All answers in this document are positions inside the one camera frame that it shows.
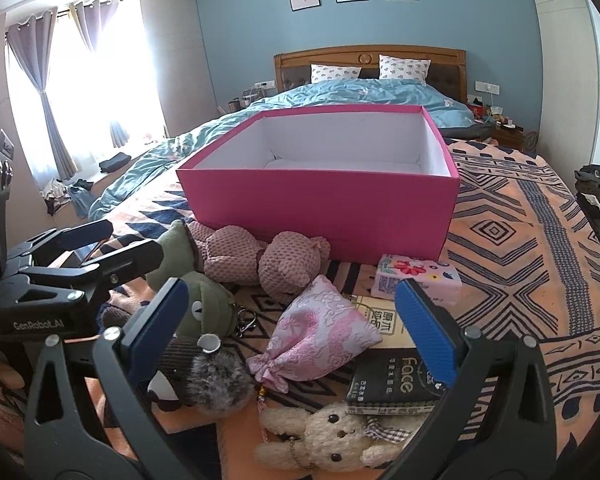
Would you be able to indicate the cream bunny plush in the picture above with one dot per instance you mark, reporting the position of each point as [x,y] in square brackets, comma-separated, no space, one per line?
[325,435]

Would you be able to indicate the small fan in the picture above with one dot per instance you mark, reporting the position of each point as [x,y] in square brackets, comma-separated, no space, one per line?
[530,140]

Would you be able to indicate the floral tissue pack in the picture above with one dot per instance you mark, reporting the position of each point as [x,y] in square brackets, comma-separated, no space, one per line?
[430,275]

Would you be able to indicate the beige paper packet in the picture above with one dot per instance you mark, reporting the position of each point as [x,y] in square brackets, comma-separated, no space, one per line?
[380,312]

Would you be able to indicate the pink cardboard box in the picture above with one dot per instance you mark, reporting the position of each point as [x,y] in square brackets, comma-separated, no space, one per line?
[330,210]

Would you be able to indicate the white printed pillow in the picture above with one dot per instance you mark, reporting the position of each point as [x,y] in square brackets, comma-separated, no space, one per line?
[335,72]
[402,67]

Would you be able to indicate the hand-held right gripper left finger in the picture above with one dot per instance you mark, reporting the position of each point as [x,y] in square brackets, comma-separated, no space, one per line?
[155,320]

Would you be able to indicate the orange patterned blanket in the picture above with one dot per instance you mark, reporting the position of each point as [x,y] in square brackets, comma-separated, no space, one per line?
[505,260]

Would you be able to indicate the brown plush with fur pompom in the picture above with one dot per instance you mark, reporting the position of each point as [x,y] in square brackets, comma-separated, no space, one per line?
[180,357]

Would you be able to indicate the heap of mixed clothes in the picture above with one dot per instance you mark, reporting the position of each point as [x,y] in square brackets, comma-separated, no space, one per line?
[75,195]

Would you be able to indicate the dark grey cloth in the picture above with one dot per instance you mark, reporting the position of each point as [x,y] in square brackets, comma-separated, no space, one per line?
[467,132]

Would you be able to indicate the black tissue pack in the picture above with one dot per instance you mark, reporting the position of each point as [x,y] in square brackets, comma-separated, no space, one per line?
[380,380]

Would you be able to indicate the pink teddy bear plush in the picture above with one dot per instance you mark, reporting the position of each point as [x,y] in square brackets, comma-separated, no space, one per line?
[280,265]

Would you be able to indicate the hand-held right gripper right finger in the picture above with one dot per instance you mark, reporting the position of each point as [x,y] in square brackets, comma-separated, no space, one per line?
[425,325]

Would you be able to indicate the white wall socket panel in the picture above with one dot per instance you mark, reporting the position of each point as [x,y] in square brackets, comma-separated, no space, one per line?
[264,85]
[487,87]

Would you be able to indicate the wooden nightstand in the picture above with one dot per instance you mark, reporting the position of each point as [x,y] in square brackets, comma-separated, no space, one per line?
[510,137]

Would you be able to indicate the grey curtain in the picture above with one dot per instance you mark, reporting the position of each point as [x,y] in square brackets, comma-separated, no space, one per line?
[35,85]
[97,50]

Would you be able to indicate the dark folded garment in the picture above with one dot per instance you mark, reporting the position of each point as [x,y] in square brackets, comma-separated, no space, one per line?
[115,162]

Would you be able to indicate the wooden headboard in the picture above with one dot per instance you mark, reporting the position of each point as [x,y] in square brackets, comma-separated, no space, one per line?
[330,55]

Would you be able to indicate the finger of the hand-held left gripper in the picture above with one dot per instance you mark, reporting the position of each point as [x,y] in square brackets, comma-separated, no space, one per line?
[80,235]
[125,262]

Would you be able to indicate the bedside small items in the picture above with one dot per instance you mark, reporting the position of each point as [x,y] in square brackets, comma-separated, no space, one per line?
[240,101]
[492,115]

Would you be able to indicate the beige wardrobe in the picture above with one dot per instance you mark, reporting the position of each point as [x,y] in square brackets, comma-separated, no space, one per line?
[565,60]

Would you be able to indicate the blue duvet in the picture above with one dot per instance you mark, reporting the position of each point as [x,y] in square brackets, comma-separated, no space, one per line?
[330,92]

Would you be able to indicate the pile of dark clothes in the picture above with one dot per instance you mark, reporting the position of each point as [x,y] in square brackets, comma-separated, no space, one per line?
[597,200]

